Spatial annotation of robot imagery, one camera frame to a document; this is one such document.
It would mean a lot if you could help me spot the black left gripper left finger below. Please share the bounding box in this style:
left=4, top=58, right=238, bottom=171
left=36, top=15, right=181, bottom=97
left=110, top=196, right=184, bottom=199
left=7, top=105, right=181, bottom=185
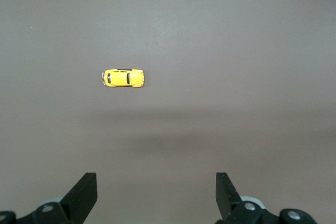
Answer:
left=0, top=172, right=98, bottom=224

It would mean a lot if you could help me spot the yellow beetle toy car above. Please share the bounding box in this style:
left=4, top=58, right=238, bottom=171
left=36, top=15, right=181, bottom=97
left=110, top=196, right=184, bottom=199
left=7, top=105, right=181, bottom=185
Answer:
left=101, top=68, right=145, bottom=88

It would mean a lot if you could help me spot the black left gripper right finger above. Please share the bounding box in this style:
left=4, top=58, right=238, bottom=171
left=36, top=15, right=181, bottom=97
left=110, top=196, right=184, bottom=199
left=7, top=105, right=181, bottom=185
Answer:
left=215, top=172, right=320, bottom=224

